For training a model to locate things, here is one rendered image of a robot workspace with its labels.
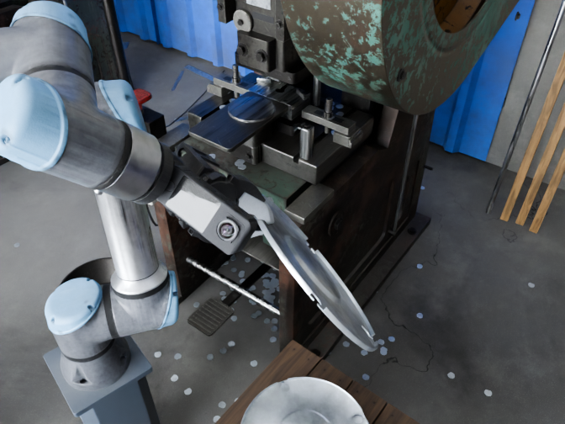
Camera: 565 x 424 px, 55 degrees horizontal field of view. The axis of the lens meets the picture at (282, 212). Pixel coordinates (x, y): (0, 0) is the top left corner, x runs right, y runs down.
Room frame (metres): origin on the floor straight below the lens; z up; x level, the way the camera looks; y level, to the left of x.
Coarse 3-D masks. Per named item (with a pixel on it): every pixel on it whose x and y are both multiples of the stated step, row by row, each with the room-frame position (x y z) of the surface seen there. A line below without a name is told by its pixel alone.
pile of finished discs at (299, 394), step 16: (272, 384) 0.68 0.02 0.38; (288, 384) 0.68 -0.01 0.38; (304, 384) 0.68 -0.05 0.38; (320, 384) 0.68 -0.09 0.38; (256, 400) 0.64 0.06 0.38; (272, 400) 0.64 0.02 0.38; (288, 400) 0.64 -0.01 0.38; (304, 400) 0.64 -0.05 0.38; (320, 400) 0.64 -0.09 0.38; (336, 400) 0.64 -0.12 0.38; (352, 400) 0.64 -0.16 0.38; (256, 416) 0.60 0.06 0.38; (272, 416) 0.60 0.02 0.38; (288, 416) 0.60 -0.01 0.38; (304, 416) 0.60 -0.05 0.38; (320, 416) 0.60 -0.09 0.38; (336, 416) 0.60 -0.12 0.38; (352, 416) 0.60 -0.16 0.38
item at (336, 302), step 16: (272, 208) 0.66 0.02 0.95; (272, 224) 0.57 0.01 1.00; (288, 224) 0.66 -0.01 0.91; (272, 240) 0.48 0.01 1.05; (288, 240) 0.55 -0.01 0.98; (304, 240) 0.67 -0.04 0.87; (288, 256) 0.50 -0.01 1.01; (304, 256) 0.54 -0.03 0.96; (320, 256) 0.65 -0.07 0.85; (304, 272) 0.49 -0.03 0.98; (320, 272) 0.54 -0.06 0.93; (304, 288) 0.43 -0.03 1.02; (320, 288) 0.48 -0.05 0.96; (336, 288) 0.54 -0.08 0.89; (320, 304) 0.43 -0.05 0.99; (336, 304) 0.49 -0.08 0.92; (352, 304) 0.56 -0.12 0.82; (336, 320) 0.41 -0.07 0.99; (352, 320) 0.48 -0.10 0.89; (352, 336) 0.41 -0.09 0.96
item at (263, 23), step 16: (240, 0) 1.31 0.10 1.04; (256, 0) 1.28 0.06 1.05; (272, 0) 1.25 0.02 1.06; (240, 16) 1.29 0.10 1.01; (256, 16) 1.28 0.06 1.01; (272, 16) 1.25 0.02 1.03; (240, 32) 1.28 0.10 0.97; (256, 32) 1.28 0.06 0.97; (272, 32) 1.25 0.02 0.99; (240, 48) 1.26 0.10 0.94; (256, 48) 1.24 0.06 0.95; (272, 48) 1.24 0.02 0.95; (288, 48) 1.25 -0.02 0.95; (256, 64) 1.24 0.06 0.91; (272, 64) 1.24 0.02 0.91; (288, 64) 1.25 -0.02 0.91
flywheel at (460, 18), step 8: (440, 0) 1.13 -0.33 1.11; (448, 0) 1.17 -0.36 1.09; (456, 0) 1.21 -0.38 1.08; (464, 0) 1.22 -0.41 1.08; (472, 0) 1.22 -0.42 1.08; (480, 0) 1.22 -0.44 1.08; (440, 8) 1.14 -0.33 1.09; (448, 8) 1.18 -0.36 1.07; (456, 8) 1.20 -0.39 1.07; (464, 8) 1.20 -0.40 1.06; (472, 8) 1.20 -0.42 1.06; (440, 16) 1.14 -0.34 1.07; (448, 16) 1.18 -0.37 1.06; (456, 16) 1.18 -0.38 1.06; (464, 16) 1.18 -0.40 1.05; (472, 16) 1.18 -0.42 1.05; (440, 24) 1.15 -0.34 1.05; (448, 24) 1.15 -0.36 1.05; (456, 24) 1.16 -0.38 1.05; (464, 24) 1.16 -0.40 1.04; (448, 32) 1.13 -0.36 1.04
